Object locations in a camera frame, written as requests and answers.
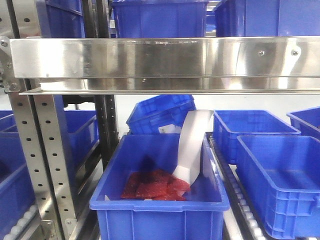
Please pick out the far right blue bin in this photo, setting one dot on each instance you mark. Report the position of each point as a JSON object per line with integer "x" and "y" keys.
{"x": 307, "y": 121}

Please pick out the upper shelf left blue bin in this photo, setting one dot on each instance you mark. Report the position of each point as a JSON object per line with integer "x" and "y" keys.
{"x": 61, "y": 18}

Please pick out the white roller conveyor track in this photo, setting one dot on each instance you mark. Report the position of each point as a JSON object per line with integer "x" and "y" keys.
{"x": 240, "y": 221}

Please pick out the upper shelf centre blue bin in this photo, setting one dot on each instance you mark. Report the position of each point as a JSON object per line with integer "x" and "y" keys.
{"x": 160, "y": 18}

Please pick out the right front blue bin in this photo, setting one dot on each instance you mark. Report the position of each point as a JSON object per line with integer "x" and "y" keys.
{"x": 281, "y": 176}

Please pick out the white curved paper strip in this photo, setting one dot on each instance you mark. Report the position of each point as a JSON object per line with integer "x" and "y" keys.
{"x": 190, "y": 144}

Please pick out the left lower blue bin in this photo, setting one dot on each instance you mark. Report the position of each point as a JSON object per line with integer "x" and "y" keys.
{"x": 16, "y": 191}

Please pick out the upper shelf right blue bin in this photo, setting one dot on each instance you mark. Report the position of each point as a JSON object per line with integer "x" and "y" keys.
{"x": 267, "y": 18}

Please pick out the front centre blue bin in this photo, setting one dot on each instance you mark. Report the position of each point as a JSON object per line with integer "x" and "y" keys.
{"x": 199, "y": 217}

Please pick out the left rear blue bin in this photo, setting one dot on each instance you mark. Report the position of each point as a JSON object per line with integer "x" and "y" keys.
{"x": 82, "y": 128}

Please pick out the right rear blue bin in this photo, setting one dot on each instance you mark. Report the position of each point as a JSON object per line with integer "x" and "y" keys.
{"x": 229, "y": 124}

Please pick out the shelf blue bin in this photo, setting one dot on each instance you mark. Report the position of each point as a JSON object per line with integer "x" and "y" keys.
{"x": 61, "y": 18}
{"x": 267, "y": 18}
{"x": 160, "y": 18}

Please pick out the tilted blue bin behind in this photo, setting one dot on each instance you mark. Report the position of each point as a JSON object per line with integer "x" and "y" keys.
{"x": 153, "y": 115}

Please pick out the stainless steel shelf rail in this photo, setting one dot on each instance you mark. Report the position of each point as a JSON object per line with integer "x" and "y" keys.
{"x": 208, "y": 65}

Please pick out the perforated steel shelf upright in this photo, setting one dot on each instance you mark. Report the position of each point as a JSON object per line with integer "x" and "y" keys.
{"x": 42, "y": 128}

